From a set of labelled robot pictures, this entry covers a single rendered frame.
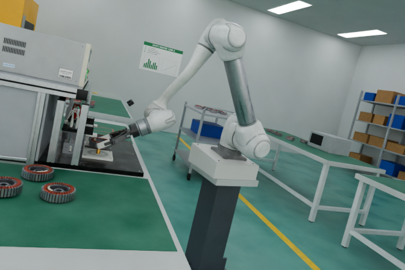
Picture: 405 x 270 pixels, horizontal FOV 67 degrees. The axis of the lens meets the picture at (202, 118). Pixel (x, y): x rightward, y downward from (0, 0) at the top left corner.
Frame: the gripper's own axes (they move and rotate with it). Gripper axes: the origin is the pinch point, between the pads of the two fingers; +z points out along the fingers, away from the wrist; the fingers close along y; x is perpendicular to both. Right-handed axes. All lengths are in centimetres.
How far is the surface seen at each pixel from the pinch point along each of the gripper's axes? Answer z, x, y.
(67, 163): 15.1, 0.6, -18.2
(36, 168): 24.1, 6.4, -31.2
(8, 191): 28, 8, -56
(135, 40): -100, 60, 532
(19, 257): 20, 1, -87
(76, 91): -0.1, 30.3, -21.7
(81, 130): 4.1, 12.9, -19.5
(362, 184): -205, -141, 54
